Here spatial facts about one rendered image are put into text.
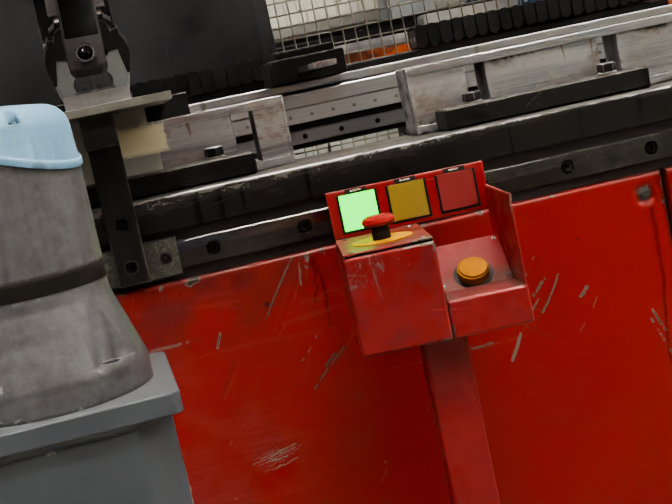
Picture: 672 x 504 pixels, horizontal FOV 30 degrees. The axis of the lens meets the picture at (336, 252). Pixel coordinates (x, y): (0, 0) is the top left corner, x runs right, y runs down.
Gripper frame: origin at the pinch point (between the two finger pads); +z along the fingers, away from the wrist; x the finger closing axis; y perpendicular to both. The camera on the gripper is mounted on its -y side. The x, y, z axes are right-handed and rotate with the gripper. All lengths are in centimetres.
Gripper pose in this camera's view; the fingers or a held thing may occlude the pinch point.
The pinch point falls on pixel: (98, 103)
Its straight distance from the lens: 167.0
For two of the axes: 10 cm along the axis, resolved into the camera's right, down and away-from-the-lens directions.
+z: 0.4, 6.8, 7.4
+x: -9.6, 2.3, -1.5
